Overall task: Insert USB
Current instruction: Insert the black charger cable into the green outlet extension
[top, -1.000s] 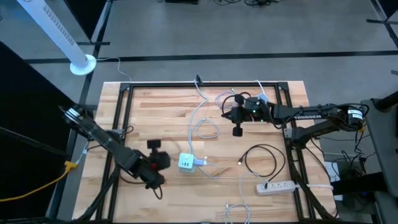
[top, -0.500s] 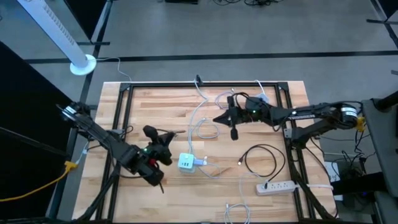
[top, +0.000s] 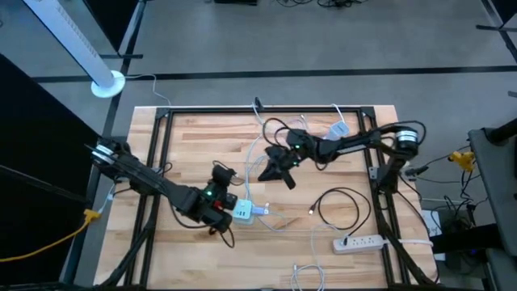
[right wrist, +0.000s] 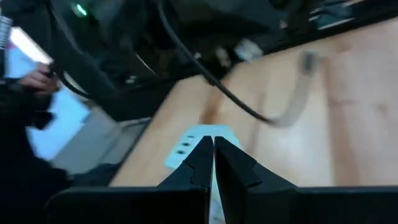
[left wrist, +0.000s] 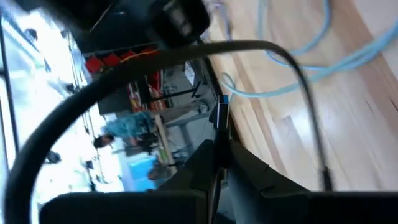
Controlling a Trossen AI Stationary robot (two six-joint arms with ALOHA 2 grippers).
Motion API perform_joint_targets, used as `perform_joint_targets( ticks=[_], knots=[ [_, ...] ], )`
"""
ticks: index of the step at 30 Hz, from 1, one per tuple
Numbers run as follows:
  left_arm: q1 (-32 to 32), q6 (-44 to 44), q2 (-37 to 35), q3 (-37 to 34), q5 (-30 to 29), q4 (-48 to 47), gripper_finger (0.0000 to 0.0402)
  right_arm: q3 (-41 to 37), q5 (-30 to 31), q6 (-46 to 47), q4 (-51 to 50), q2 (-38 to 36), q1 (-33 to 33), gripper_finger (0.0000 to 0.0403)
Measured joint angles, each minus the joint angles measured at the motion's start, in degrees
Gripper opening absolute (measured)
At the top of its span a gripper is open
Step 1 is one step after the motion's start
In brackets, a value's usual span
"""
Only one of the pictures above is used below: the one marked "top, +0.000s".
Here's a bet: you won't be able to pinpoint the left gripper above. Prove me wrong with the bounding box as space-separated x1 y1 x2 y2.
208 164 239 235

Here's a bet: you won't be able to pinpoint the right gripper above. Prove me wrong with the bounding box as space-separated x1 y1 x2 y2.
257 145 302 191

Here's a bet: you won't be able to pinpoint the mint green power cube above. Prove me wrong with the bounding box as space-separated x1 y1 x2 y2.
232 198 256 226

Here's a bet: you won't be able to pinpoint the lavender USB cable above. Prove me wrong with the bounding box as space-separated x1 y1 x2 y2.
245 155 290 234

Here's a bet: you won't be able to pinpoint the white tower power strip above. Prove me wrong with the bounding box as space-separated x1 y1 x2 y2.
327 120 351 141

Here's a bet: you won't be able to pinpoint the black USB cable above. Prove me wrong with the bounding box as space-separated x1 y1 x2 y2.
309 186 372 247

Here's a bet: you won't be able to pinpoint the white paper box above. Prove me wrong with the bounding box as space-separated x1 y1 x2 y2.
421 209 445 262

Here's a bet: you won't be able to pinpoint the yellow plug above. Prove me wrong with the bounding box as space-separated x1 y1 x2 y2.
447 150 477 174

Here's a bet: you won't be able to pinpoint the black curtain partition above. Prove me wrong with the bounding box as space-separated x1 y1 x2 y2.
82 0 145 61
0 52 102 286

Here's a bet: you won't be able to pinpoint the grey side table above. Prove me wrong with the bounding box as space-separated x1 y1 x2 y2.
467 127 517 258

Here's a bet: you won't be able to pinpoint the white tower fan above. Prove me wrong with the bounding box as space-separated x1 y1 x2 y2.
22 0 127 99

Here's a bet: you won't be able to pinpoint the black stand legs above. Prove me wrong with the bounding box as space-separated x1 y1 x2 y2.
475 0 517 65

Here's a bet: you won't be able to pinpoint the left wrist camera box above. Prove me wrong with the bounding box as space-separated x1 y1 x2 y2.
197 183 217 205

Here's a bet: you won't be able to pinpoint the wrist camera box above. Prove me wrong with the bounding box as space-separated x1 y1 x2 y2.
197 183 217 205
285 128 314 153

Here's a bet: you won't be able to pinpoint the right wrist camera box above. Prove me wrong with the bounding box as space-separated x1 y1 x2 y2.
285 128 314 153

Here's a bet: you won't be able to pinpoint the pale power cube cord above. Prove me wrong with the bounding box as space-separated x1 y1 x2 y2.
244 103 268 201

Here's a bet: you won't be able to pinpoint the white tower strip cord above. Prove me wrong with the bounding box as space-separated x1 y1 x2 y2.
330 103 349 127

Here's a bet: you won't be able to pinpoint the black aluminium table frame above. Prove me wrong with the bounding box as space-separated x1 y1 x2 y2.
96 105 443 291

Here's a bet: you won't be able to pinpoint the short white cable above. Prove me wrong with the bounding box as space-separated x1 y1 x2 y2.
98 183 116 213

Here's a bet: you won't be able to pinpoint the white fan cord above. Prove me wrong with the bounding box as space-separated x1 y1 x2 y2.
123 74 173 107

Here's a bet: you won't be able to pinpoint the yellow cable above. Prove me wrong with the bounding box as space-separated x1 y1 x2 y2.
0 209 102 264

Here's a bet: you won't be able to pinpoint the white flat strip cord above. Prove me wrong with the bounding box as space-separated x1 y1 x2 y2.
382 237 435 250

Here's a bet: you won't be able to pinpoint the black floor cable tangle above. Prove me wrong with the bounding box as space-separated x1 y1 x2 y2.
415 171 488 227

